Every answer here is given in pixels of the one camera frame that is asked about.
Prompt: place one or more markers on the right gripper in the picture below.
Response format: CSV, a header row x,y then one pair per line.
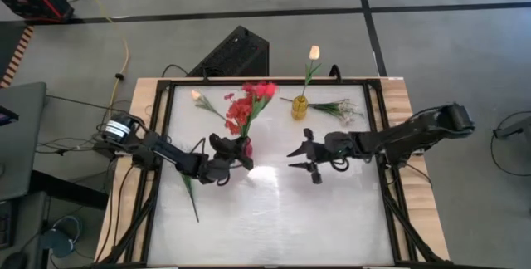
x,y
340,148

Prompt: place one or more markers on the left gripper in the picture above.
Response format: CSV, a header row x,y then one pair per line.
x,y
222,153

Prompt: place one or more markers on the red glass vase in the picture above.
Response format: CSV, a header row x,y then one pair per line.
x,y
248,150

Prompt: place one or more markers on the white artificial flower bunch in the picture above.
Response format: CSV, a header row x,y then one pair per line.
x,y
342,109

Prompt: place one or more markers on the green stem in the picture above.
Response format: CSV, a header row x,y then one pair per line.
x,y
188,188

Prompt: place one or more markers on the peach artificial tulip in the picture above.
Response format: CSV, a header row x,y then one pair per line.
x,y
196,94
314,52

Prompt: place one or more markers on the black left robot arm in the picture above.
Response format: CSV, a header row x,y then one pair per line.
x,y
166,153

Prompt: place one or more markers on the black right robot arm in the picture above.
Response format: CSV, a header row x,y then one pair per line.
x,y
415,132

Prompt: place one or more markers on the yellow glass vase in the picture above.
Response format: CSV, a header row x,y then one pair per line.
x,y
299,110

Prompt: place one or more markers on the red artificial flower bunch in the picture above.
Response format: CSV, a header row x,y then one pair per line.
x,y
240,111

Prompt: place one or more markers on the black clamp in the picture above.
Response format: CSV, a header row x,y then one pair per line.
x,y
335,71

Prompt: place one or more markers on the black perforated box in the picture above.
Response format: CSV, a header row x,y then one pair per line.
x,y
236,55

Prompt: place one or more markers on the dark teal round object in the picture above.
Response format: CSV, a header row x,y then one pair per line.
x,y
58,242

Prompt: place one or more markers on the grey stand base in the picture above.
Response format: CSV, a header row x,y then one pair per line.
x,y
514,128

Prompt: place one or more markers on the grey desk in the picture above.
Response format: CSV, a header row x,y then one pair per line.
x,y
20,144

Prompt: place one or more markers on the dark device with screen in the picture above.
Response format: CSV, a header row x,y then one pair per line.
x,y
6,116

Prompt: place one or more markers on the black table frame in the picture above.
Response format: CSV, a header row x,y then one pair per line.
x,y
207,81

